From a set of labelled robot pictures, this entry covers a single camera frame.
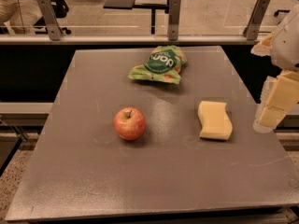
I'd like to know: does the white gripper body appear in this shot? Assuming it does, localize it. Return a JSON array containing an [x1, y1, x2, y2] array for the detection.
[[270, 5, 299, 71]]

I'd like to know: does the person in beige trousers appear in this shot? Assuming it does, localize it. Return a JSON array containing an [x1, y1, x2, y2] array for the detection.
[[0, 0, 42, 35]]

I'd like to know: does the red apple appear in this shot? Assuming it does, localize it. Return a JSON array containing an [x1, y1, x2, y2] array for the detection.
[[113, 107, 146, 141]]

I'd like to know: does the left metal bracket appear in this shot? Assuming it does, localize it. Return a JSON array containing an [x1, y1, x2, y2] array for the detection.
[[36, 0, 62, 41]]

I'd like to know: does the metal rail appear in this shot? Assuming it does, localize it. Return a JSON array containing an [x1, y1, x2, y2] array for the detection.
[[0, 35, 265, 46]]

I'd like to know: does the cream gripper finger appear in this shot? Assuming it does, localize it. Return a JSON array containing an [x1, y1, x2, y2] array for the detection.
[[250, 33, 274, 57], [253, 70, 299, 133]]

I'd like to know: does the green rice chip bag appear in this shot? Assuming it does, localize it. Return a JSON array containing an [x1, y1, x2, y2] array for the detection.
[[128, 45, 187, 84]]

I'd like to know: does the yellow sponge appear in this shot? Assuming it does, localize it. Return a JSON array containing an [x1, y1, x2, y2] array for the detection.
[[197, 101, 233, 140]]

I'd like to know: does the middle metal bracket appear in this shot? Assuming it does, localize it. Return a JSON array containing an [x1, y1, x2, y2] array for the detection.
[[167, 0, 181, 41]]

